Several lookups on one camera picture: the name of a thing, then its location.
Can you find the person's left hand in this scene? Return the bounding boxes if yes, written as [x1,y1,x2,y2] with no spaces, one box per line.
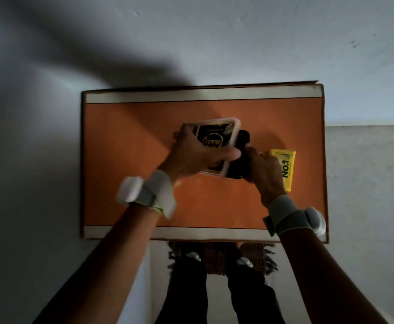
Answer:
[162,123,242,182]

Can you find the person's right hand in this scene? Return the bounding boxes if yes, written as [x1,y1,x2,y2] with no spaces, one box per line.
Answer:
[242,146,287,208]

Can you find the black container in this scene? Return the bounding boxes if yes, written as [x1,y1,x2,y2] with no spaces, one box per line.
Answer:
[173,129,252,179]

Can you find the white lid with black label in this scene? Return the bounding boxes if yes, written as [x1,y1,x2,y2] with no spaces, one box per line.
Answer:
[181,117,241,176]

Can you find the person's left forearm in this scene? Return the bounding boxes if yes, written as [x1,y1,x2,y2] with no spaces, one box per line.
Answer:
[32,203,161,324]

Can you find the person's right forearm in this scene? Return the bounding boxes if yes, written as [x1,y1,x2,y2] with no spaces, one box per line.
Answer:
[277,227,388,324]

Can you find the yellow packet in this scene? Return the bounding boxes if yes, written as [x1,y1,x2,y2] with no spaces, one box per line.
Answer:
[259,149,297,193]

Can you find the white right wrist tracker band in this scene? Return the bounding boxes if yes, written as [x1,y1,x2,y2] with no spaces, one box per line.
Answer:
[262,194,326,237]

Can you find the white wrist tracker band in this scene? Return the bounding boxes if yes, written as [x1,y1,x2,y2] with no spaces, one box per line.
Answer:
[117,170,177,220]
[262,194,326,237]

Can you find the white left wrist tracker band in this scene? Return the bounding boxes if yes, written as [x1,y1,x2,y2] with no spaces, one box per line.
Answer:
[117,170,177,220]

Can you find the orange table with white strips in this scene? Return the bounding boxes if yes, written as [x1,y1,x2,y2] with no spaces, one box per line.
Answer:
[80,81,329,245]

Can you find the brown woven mat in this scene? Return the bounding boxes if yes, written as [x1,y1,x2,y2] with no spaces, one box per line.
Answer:
[167,241,279,276]

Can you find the person's black trousers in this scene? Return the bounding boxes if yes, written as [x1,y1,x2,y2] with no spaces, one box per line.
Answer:
[154,252,287,324]

